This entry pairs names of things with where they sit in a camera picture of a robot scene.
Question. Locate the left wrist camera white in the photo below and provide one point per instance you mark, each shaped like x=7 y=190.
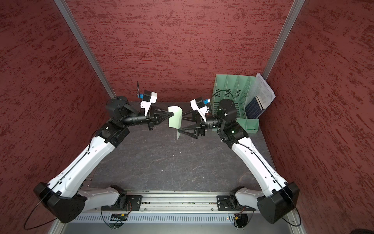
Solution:
x=146 y=100

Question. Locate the right aluminium corner post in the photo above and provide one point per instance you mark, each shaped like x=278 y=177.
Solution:
x=283 y=35

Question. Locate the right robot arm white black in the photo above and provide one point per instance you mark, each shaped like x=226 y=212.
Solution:
x=267 y=177

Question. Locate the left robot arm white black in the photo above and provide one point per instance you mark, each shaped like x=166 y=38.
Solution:
x=63 y=195

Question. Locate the light green square paper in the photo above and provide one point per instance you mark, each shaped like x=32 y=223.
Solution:
x=176 y=120

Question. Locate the left aluminium corner post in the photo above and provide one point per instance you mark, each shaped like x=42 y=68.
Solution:
x=74 y=27

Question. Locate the aluminium corner post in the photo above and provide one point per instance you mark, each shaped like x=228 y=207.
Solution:
x=283 y=35
x=74 y=27

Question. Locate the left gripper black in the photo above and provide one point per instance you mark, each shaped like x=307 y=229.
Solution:
x=158 y=115

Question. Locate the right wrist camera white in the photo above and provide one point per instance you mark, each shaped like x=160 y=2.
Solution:
x=200 y=105

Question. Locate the dark blue booklet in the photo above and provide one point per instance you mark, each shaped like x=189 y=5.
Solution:
x=254 y=109

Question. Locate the white printed paper sheets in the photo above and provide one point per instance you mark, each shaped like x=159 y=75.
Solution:
x=259 y=87

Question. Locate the green plastic file organizer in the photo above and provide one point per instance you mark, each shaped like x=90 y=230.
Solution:
x=235 y=88

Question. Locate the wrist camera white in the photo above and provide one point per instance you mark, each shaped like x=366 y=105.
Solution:
x=146 y=100
x=200 y=105

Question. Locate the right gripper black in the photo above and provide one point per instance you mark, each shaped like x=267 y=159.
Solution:
x=201 y=124

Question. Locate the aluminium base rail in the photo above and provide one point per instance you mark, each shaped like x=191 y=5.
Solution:
x=178 y=201

